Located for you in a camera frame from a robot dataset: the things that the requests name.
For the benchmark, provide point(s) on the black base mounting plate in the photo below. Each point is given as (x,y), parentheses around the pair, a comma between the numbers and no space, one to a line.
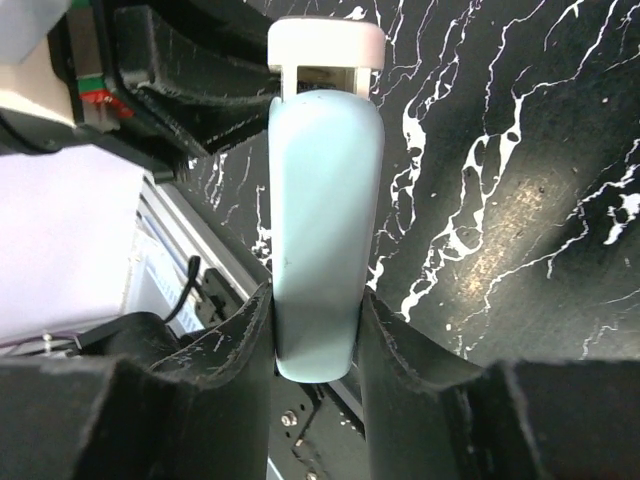
(315,433)

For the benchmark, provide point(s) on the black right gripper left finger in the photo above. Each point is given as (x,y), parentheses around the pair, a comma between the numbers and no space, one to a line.
(201,412)

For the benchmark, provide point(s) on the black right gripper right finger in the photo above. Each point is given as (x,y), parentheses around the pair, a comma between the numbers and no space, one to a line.
(429,414)

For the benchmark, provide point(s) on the light blue stapler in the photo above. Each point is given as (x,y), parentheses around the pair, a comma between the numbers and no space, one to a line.
(325,151)

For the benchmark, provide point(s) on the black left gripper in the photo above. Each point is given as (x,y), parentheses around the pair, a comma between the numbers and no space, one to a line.
(201,71)

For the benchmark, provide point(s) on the aluminium frame rail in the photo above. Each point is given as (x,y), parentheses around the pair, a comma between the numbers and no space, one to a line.
(169,233)

